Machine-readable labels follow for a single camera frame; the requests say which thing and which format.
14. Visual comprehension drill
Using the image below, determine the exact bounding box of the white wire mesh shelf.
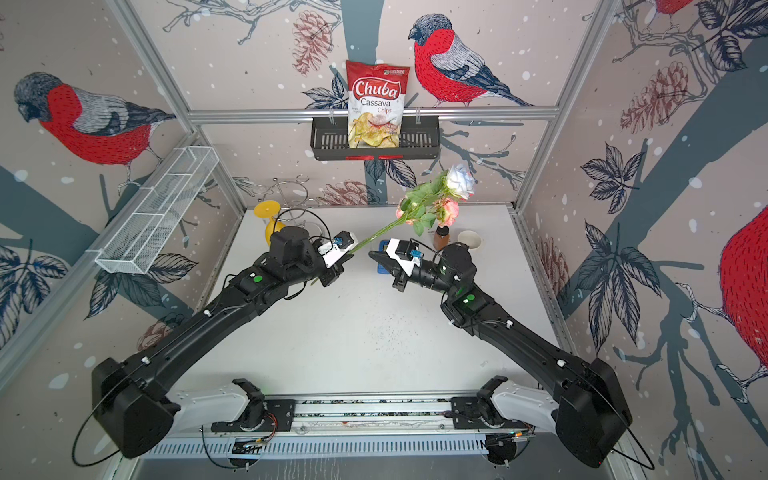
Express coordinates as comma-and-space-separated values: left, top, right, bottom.
95, 146, 219, 274

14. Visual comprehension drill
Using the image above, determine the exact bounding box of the Chuba cassava chips bag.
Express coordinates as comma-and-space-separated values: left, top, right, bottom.
346, 61, 410, 149

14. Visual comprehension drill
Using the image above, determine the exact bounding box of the pink artificial flower bouquet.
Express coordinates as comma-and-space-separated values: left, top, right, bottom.
332, 164, 475, 260

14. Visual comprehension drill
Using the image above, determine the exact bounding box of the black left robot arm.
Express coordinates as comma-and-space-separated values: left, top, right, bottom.
91, 226, 357, 458

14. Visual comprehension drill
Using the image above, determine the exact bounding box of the white ceramic mug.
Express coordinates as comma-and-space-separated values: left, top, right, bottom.
457, 230, 483, 250

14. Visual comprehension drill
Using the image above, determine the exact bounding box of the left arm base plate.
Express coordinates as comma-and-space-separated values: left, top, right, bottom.
211, 398, 297, 433

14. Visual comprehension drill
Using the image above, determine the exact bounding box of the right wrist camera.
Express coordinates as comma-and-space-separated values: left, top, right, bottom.
386, 238, 423, 277

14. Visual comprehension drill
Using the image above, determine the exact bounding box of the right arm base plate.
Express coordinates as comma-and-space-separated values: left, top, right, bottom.
443, 397, 529, 431

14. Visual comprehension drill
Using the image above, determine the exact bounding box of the blue tape dispenser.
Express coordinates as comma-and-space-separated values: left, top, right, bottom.
374, 240, 391, 275

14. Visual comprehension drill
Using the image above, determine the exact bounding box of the yellow upside-down wine glass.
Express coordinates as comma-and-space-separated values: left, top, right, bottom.
253, 200, 285, 246

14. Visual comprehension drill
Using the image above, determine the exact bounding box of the black wire wall basket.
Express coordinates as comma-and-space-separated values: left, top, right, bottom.
310, 114, 441, 161

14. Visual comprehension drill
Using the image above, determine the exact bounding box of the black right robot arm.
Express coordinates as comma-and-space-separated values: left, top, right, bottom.
368, 239, 632, 468

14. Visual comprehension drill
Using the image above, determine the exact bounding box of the brown spice bottle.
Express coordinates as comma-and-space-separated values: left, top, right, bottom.
433, 225, 451, 251

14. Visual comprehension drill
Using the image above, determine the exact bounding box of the chrome wine glass rack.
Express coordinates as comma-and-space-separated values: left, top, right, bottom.
254, 174, 314, 228

